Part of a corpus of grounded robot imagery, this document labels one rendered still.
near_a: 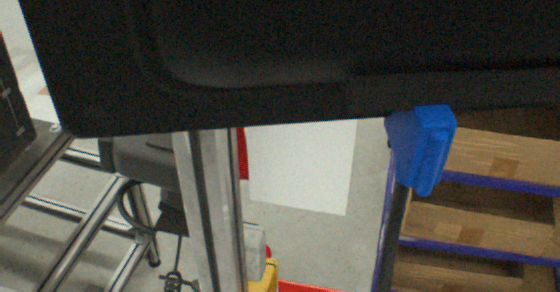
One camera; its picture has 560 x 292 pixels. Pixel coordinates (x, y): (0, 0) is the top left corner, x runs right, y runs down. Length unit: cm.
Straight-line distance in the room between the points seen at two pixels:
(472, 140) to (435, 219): 22
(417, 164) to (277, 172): 25
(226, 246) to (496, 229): 74
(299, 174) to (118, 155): 17
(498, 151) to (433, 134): 78
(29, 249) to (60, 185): 31
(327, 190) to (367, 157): 166
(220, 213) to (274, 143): 7
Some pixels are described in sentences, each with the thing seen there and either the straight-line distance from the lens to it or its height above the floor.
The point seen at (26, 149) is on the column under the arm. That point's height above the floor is 76.
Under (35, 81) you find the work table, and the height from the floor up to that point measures 75.
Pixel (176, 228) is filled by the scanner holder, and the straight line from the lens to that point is 53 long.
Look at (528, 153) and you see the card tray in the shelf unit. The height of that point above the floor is 81.
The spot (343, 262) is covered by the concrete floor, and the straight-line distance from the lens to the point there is 175.
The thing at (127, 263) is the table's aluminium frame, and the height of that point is 15.
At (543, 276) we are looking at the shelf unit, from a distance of 144.
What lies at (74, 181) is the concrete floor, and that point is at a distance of 213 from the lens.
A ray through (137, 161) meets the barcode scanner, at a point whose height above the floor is 107.
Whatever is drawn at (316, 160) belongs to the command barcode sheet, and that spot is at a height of 111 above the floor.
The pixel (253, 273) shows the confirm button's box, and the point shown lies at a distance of 57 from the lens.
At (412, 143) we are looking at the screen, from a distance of 21.
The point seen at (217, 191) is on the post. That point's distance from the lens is 42.
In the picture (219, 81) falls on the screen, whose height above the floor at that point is 129.
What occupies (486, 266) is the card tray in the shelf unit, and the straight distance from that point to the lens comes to 138.
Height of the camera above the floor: 140
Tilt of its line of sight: 40 degrees down
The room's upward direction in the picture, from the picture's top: straight up
